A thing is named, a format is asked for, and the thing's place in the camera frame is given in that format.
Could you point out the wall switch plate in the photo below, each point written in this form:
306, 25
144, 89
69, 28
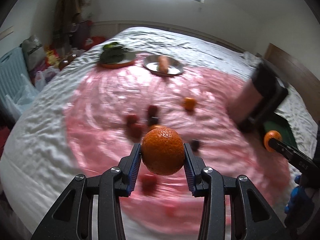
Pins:
6, 32

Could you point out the right gloved hand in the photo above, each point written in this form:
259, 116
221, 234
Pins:
300, 202

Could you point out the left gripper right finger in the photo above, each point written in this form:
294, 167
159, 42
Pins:
251, 215

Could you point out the crumpled white pillow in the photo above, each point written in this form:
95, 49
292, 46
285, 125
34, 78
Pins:
250, 59

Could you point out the striped white plate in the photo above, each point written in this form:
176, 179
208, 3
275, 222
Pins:
175, 67

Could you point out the light blue suitcase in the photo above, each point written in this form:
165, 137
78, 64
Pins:
13, 74

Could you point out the carrot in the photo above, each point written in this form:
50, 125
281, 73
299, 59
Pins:
163, 64

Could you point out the orange plate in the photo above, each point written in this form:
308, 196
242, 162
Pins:
129, 59

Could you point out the red fruit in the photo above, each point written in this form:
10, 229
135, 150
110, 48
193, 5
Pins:
136, 130
152, 111
131, 119
148, 184

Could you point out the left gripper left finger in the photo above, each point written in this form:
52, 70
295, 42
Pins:
70, 217

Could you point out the wooden headboard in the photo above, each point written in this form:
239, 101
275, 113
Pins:
302, 79

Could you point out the dark plum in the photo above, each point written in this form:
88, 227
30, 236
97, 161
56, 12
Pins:
195, 145
153, 120

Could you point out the grey shopping bag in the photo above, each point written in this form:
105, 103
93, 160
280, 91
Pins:
33, 52

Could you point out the red bag on floor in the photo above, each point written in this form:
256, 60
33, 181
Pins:
93, 41

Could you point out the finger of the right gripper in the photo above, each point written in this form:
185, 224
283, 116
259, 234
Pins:
296, 158

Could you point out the black electric kettle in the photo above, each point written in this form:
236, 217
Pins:
259, 97

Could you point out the green tray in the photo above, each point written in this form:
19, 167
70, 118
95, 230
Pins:
279, 124

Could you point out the red cloth at left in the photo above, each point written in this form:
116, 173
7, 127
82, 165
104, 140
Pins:
4, 134

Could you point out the pink plastic sheet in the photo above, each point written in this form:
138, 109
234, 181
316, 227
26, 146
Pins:
112, 109

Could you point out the orange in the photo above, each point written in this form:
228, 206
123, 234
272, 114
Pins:
269, 137
163, 151
189, 104
154, 127

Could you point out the brown hanging coat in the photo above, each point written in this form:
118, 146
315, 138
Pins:
67, 12

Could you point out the green leafy vegetable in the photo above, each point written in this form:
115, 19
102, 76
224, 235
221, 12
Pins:
113, 52

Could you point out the white plastic bag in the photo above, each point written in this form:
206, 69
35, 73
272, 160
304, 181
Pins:
25, 96

